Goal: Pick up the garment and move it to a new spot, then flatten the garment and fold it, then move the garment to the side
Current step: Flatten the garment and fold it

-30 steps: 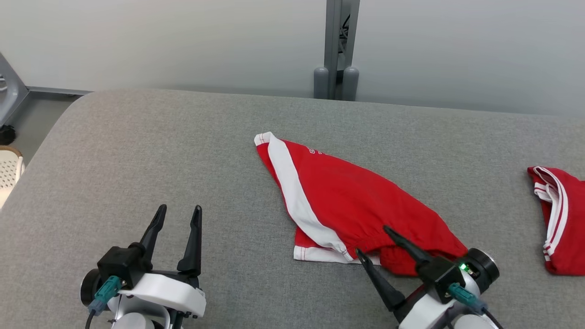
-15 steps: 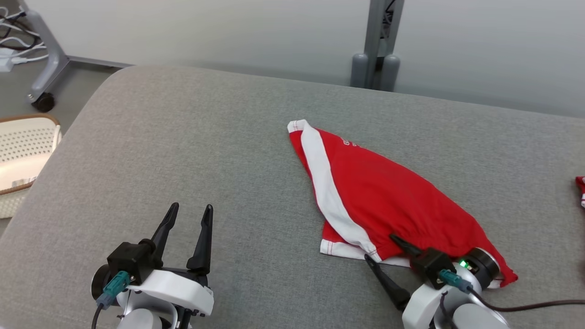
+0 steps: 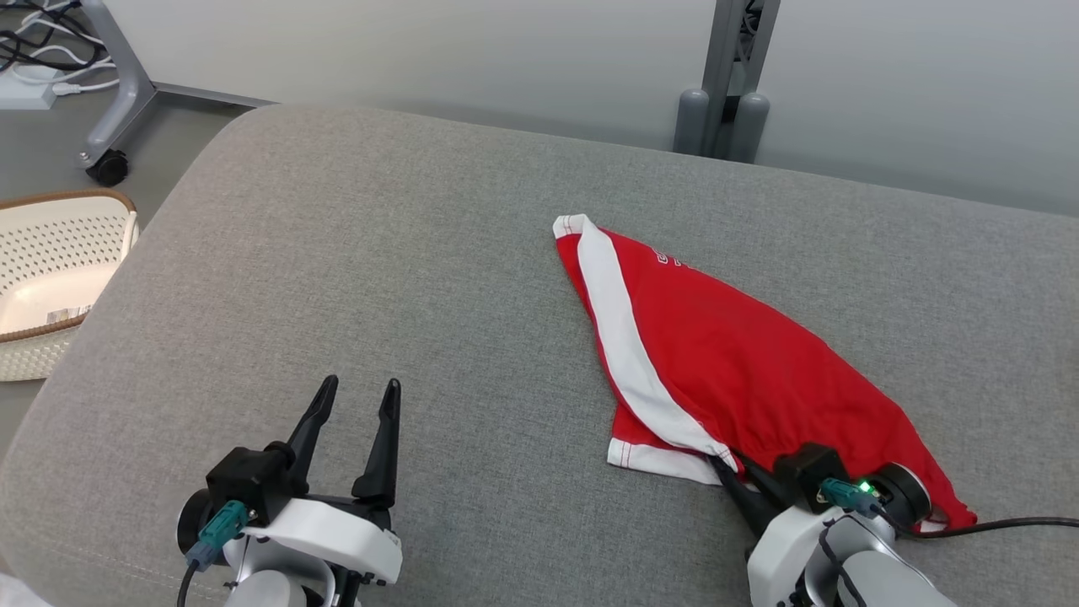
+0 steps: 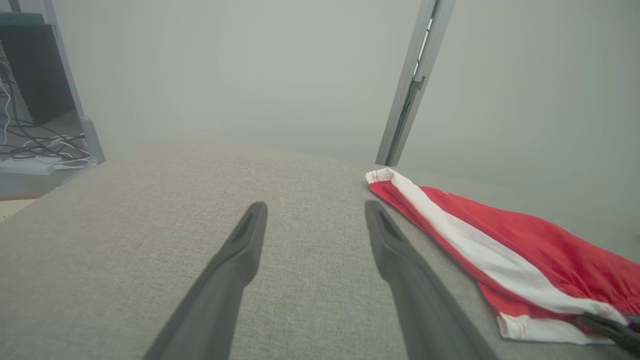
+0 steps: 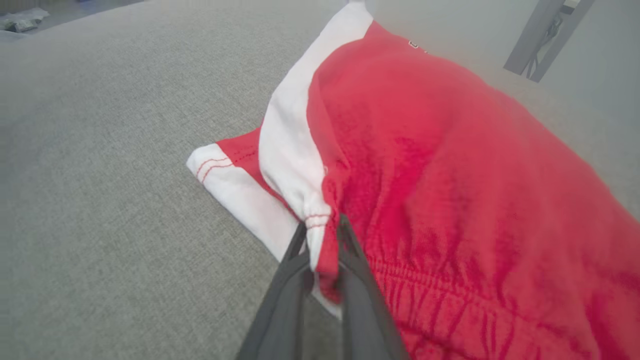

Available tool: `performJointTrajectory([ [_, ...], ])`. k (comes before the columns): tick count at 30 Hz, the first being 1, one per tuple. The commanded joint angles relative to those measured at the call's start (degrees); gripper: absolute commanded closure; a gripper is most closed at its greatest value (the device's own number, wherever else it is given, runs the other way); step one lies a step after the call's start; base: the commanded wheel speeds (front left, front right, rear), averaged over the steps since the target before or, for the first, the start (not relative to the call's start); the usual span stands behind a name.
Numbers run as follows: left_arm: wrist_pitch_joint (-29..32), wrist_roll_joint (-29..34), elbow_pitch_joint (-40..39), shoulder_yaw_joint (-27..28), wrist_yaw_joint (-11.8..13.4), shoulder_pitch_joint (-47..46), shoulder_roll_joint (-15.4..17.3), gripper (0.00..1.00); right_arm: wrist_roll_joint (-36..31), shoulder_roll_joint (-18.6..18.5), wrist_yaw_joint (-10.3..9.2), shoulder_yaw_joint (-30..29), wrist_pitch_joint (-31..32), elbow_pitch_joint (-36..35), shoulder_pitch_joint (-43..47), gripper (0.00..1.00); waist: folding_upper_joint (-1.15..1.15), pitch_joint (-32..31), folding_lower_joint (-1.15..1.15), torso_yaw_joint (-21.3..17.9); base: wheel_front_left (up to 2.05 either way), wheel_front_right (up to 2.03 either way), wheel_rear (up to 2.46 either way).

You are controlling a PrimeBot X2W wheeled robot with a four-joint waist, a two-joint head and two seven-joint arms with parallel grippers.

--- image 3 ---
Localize black floor cable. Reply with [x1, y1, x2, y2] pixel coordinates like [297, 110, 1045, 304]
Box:
[0, 0, 94, 73]

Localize grey metal stand leg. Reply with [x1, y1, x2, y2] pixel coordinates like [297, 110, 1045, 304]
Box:
[76, 0, 279, 188]

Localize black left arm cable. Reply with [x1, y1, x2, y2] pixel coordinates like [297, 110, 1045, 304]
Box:
[175, 500, 251, 607]

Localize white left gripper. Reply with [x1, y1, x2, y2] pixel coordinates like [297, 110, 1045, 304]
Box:
[244, 375, 404, 587]

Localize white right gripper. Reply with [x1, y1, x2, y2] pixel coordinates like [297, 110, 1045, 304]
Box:
[708, 455, 852, 607]

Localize white perforated laundry basket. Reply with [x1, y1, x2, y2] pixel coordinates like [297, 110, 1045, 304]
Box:
[0, 190, 140, 382]

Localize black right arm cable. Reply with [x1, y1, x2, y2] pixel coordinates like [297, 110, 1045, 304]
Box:
[819, 478, 1079, 540]

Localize red shorts with white stripe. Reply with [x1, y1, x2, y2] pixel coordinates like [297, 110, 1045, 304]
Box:
[552, 213, 979, 532]

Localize white power strip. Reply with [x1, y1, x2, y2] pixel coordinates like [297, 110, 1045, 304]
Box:
[0, 63, 60, 110]

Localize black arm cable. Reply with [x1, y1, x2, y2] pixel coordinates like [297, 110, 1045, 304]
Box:
[819, 478, 1079, 540]
[175, 500, 251, 607]

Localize grey metal partition post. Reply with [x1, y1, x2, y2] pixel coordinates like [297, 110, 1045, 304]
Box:
[672, 0, 781, 164]

